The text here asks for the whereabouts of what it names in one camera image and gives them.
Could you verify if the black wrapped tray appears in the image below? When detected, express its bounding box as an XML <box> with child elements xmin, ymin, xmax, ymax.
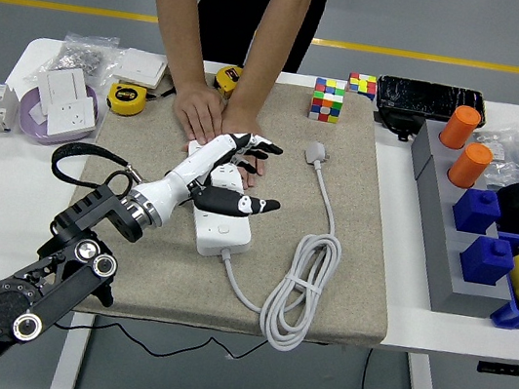
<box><xmin>373</xmin><ymin>73</ymin><xmax>492</xmax><ymax>131</ymax></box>

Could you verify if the person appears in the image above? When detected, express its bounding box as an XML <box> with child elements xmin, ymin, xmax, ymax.
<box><xmin>189</xmin><ymin>0</ymin><xmax>336</xmax><ymax>81</ymax></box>

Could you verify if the yellow black tape measure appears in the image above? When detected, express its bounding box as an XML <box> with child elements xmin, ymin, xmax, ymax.
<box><xmin>103</xmin><ymin>77</ymin><xmax>177</xmax><ymax>124</ymax></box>
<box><xmin>210</xmin><ymin>62</ymin><xmax>245</xmax><ymax>102</ymax></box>

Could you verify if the grey-brown mat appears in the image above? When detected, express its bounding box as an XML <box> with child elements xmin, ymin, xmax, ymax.
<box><xmin>52</xmin><ymin>52</ymin><xmax>424</xmax><ymax>361</ymax></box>

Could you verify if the orange cylinder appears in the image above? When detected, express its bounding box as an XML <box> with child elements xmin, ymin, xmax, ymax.
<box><xmin>437</xmin><ymin>101</ymin><xmax>484</xmax><ymax>154</ymax></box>
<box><xmin>446</xmin><ymin>138</ymin><xmax>497</xmax><ymax>193</ymax></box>

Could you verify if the clear bag of screws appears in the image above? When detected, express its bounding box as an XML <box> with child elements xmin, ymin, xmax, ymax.
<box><xmin>22</xmin><ymin>23</ymin><xmax>123</xmax><ymax>97</ymax></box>

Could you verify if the large colourful puzzle cube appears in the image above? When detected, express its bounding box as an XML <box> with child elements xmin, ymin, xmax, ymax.
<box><xmin>306</xmin><ymin>76</ymin><xmax>348</xmax><ymax>127</ymax></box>

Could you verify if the thin black plug cord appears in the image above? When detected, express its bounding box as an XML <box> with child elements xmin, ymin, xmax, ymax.
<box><xmin>52</xmin><ymin>300</ymin><xmax>331</xmax><ymax>386</ymax></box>

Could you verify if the black table control panel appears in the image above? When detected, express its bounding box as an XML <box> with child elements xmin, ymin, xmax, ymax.
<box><xmin>475</xmin><ymin>358</ymin><xmax>519</xmax><ymax>379</ymax></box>

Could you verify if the grey block holder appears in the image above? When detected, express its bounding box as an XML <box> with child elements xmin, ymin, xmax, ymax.
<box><xmin>385</xmin><ymin>116</ymin><xmax>519</xmax><ymax>325</ymax></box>

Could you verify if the purple bowl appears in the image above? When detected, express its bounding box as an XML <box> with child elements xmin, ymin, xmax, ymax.
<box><xmin>13</xmin><ymin>73</ymin><xmax>104</xmax><ymax>153</ymax></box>

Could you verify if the small colourful puzzle cube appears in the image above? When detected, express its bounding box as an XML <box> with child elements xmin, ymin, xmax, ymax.
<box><xmin>344</xmin><ymin>71</ymin><xmax>379</xmax><ymax>103</ymax></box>

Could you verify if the white power strip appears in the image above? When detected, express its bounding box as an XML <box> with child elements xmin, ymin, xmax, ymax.
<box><xmin>172</xmin><ymin>138</ymin><xmax>267</xmax><ymax>264</ymax></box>

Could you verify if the small white card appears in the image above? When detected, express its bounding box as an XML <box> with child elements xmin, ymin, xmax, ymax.
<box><xmin>26</xmin><ymin>101</ymin><xmax>51</xmax><ymax>126</ymax></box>

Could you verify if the white wall socket panel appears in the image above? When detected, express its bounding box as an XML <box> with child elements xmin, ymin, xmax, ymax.
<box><xmin>43</xmin><ymin>91</ymin><xmax>101</xmax><ymax>143</ymax></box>

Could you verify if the white power strip cable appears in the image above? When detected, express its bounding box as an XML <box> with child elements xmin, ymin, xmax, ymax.
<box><xmin>205</xmin><ymin>128</ymin><xmax>360</xmax><ymax>359</ymax></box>

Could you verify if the white switch panel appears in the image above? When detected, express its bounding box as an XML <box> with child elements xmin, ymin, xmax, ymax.
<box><xmin>29</xmin><ymin>60</ymin><xmax>94</xmax><ymax>124</ymax></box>

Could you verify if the person's left hand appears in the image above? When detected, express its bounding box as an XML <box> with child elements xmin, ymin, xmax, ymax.
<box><xmin>211</xmin><ymin>99</ymin><xmax>277</xmax><ymax>192</ymax></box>

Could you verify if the person's right hand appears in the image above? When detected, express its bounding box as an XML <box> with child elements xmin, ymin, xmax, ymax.
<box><xmin>167</xmin><ymin>77</ymin><xmax>231</xmax><ymax>149</ymax></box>

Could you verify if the blue square block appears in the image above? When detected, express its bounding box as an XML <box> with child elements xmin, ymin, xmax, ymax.
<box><xmin>455</xmin><ymin>231</ymin><xmax>519</xmax><ymax>291</ymax></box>
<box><xmin>449</xmin><ymin>184</ymin><xmax>505</xmax><ymax>238</ymax></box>

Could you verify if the small black device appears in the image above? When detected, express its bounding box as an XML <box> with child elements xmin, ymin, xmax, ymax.
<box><xmin>371</xmin><ymin>107</ymin><xmax>426</xmax><ymax>146</ymax></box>

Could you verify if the white switch box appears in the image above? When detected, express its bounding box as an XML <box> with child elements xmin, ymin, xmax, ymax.
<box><xmin>108</xmin><ymin>45</ymin><xmax>170</xmax><ymax>93</ymax></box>

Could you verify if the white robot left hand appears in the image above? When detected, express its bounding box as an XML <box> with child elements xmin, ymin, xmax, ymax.
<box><xmin>134</xmin><ymin>116</ymin><xmax>293</xmax><ymax>247</ymax></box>

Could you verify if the clear bag with white parts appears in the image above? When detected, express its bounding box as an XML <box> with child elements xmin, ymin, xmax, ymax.
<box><xmin>465</xmin><ymin>125</ymin><xmax>519</xmax><ymax>195</ymax></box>

